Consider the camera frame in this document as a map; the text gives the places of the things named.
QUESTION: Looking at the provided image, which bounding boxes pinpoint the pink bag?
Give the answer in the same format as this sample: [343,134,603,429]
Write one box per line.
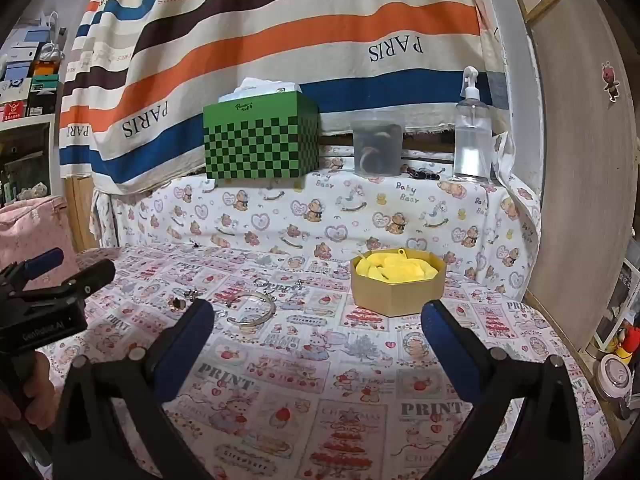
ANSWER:
[0,195,81,291]

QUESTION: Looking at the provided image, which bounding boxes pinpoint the wooden board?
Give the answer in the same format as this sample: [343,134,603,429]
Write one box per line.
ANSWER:
[512,0,640,356]

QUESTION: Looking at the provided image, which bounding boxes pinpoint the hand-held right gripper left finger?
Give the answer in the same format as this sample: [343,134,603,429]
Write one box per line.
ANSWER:
[50,298,216,480]

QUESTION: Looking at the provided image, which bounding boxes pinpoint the white shelf unit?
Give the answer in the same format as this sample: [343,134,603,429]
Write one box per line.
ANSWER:
[0,110,62,206]

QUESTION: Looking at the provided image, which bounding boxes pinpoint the person's left hand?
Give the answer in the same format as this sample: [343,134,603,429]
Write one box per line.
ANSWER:
[0,349,60,432]

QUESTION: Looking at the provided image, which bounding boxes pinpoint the translucent plastic container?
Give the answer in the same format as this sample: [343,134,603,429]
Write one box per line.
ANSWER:
[350,112,405,177]

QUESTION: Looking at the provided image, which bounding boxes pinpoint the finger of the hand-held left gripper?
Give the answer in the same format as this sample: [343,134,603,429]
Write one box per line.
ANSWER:
[20,259,117,304]
[10,247,65,281]

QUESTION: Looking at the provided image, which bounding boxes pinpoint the gold octagonal box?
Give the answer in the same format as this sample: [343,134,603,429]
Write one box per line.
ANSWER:
[350,248,446,318]

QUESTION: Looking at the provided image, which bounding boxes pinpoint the stack of storage boxes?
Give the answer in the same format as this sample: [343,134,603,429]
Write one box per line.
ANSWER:
[0,40,64,122]

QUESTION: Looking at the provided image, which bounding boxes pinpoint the bear sticker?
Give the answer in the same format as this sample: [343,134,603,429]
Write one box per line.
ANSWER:
[601,61,621,104]

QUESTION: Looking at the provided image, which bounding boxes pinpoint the silver chain bracelet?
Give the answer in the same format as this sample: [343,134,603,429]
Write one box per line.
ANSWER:
[257,279,307,295]

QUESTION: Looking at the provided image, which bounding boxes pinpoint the clear spray bottle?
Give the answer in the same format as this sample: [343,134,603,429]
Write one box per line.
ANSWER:
[452,66,494,182]

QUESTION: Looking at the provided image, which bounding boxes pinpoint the pink lidded jar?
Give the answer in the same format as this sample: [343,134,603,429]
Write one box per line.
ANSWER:
[597,354,632,402]

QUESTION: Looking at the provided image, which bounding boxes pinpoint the white tissue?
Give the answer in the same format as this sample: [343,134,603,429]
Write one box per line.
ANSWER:
[220,78,303,103]

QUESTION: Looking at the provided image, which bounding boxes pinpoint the bear print cloth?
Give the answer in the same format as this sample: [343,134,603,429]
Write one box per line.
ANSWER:
[90,132,543,301]

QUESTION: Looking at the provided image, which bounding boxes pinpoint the striped blanket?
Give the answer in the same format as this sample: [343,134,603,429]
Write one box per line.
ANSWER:
[59,0,507,196]

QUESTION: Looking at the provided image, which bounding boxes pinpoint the yellow cloth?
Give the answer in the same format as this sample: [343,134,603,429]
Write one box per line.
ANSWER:
[356,250,437,282]

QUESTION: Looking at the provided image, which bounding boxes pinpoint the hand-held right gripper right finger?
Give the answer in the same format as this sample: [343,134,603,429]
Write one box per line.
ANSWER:
[420,300,586,480]

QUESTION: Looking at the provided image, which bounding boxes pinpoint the green checkered tissue box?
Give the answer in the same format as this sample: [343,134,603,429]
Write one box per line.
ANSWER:
[202,91,321,181]

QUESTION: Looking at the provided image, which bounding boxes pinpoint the red and yellow toy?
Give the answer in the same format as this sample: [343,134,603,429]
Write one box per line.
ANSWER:
[615,324,640,359]

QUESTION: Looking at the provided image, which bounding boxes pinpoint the silver bangle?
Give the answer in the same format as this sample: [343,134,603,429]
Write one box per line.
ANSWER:
[226,290,277,330]

